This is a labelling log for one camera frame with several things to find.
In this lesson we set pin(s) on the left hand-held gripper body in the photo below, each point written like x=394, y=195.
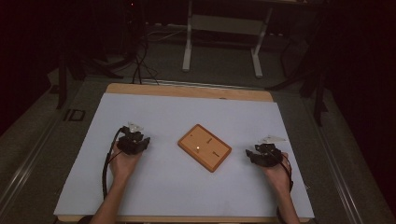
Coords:
x=132, y=144

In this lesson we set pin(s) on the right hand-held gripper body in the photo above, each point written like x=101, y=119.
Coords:
x=267, y=155

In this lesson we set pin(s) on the person's left hand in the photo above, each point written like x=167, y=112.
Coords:
x=124, y=165

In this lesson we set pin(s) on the person's right hand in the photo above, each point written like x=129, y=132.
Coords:
x=277, y=177

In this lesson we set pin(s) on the white table mat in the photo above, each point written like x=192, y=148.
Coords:
x=174, y=186

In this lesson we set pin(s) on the black tripod stand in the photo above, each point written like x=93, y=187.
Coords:
x=81, y=68

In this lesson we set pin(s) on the black floor stand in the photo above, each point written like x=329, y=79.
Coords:
x=314, y=81

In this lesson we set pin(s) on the metal floor rail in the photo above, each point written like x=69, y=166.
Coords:
x=25, y=168
x=339, y=168

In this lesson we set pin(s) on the white metal stand frame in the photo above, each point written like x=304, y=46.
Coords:
x=222, y=28

